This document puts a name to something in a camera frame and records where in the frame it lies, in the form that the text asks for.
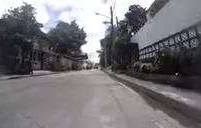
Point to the large dark tree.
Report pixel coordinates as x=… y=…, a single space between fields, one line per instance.
x=66 y=36

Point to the pale concrete sidewalk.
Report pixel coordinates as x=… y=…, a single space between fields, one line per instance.
x=188 y=96

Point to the grey concrete road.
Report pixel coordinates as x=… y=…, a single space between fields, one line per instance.
x=71 y=100

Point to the group of trees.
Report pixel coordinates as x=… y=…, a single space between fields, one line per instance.
x=134 y=16

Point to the building with awning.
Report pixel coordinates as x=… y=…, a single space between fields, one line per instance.
x=81 y=58

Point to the white wall with lattice fence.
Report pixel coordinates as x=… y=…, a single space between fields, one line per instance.
x=174 y=20

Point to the dark hedge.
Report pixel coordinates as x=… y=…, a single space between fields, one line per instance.
x=124 y=55

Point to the grey boundary wall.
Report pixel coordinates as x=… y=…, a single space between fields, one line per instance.
x=67 y=64

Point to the leafy green tree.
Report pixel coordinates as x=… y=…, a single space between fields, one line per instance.
x=19 y=23

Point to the dark gutter strip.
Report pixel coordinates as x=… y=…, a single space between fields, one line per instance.
x=174 y=108

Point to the row of bushes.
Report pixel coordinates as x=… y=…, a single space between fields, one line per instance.
x=174 y=63

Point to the concrete sidewalk by house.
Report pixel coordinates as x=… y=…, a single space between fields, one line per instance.
x=8 y=76

